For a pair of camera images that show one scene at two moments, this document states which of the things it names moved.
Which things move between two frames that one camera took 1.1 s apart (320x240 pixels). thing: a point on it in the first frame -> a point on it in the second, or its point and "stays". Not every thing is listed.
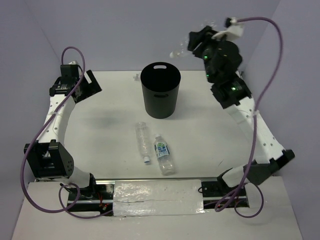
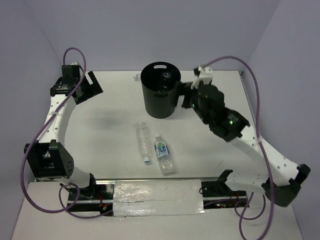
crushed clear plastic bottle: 182,49 -> 165,76
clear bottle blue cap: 141,128 stays
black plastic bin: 160,81 stays
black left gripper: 93,88 stays
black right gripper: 201,36 -> 182,89
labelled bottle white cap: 161,148 stays
